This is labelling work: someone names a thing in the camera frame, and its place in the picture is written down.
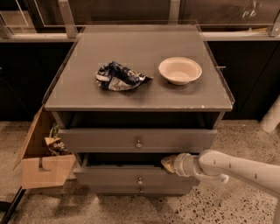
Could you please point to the brown cardboard box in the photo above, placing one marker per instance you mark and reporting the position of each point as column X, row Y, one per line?
column 39, row 168

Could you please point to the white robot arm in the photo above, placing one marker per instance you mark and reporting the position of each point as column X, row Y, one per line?
column 215, row 168

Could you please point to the white paper bowl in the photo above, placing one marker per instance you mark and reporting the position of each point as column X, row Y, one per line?
column 179, row 70

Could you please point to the grey top drawer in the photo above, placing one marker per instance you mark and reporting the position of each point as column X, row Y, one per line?
column 137, row 140

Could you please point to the grey drawer cabinet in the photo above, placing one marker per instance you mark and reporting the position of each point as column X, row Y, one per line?
column 131, row 95

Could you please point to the grey bottom drawer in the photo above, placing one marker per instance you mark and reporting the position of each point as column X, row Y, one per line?
column 145, row 189

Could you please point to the crumpled blue chip bag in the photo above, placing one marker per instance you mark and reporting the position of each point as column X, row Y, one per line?
column 116, row 77

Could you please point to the snack packets in box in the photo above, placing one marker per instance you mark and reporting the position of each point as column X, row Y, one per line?
column 54, row 143

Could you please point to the white cylindrical post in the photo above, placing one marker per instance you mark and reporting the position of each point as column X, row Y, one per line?
column 272, row 117

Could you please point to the grey drawer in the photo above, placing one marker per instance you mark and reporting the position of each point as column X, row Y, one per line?
column 145, row 189
column 128, row 169
column 137, row 140

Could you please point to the black metal stand leg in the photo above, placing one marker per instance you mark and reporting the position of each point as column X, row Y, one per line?
column 9, row 207

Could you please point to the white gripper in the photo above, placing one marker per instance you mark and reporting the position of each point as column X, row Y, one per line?
column 179, row 164

